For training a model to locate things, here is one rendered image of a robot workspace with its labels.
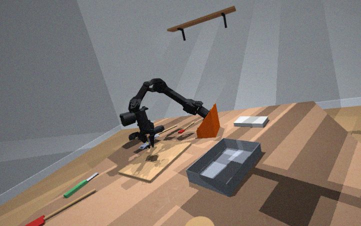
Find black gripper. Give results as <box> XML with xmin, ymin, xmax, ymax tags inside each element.
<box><xmin>128</xmin><ymin>118</ymin><xmax>165</xmax><ymax>147</ymax></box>

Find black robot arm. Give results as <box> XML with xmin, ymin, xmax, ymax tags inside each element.
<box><xmin>119</xmin><ymin>78</ymin><xmax>211</xmax><ymax>127</ymax></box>

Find green-handled knife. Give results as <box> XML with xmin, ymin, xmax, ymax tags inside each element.
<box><xmin>63</xmin><ymin>173</ymin><xmax>98</xmax><ymax>198</ymax></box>

